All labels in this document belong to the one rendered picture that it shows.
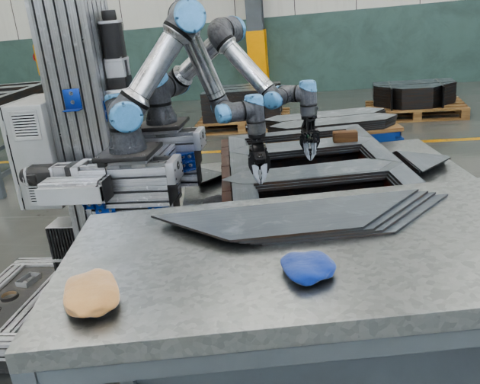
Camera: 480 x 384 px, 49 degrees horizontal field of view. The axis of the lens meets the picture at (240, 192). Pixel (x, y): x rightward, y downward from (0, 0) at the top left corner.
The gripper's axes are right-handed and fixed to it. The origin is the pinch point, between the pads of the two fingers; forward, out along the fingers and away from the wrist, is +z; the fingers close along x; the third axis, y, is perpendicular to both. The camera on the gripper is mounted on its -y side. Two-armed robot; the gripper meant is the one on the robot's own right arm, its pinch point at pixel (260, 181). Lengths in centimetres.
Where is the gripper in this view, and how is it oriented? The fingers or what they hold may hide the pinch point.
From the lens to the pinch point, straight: 214.7
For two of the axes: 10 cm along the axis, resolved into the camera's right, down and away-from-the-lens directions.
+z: 0.9, 9.4, 3.3
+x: -10.0, 0.9, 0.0
